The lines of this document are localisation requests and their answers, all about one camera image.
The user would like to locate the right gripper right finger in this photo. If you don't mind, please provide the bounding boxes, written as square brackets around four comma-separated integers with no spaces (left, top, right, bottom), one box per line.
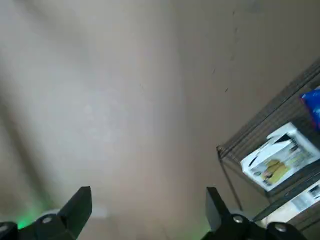
[203,186,308,240]

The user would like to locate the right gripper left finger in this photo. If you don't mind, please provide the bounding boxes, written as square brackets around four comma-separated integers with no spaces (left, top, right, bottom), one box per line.
[0,186,93,240]

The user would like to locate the white box yellow print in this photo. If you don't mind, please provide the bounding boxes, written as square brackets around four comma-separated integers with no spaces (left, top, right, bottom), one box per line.
[240,121,320,192]

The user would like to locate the beige white carton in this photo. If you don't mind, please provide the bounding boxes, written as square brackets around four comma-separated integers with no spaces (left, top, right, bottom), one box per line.
[258,183,320,227]

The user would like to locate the blue snack bag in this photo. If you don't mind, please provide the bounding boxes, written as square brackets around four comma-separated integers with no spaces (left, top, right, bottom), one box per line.
[299,86,320,132]

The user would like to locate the black wire mesh basket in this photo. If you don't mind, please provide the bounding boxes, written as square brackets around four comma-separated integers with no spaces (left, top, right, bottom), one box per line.
[216,57,320,232]

